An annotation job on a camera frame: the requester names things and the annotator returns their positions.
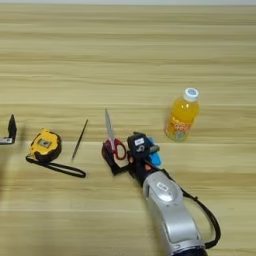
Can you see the thin black stick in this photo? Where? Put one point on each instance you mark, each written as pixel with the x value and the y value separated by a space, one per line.
pixel 80 140

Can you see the orange juice bottle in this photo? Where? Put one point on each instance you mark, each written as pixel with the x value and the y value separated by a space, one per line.
pixel 181 116

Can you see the yellow black tape measure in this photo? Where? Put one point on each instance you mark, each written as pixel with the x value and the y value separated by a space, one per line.
pixel 45 143

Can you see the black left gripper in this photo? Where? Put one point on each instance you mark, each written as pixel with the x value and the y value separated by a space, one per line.
pixel 5 140

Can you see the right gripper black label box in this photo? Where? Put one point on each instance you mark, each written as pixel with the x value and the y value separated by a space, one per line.
pixel 140 146

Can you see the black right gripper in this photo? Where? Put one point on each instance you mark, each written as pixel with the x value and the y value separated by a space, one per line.
pixel 141 168

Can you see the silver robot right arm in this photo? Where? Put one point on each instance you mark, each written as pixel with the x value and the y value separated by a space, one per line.
pixel 173 213

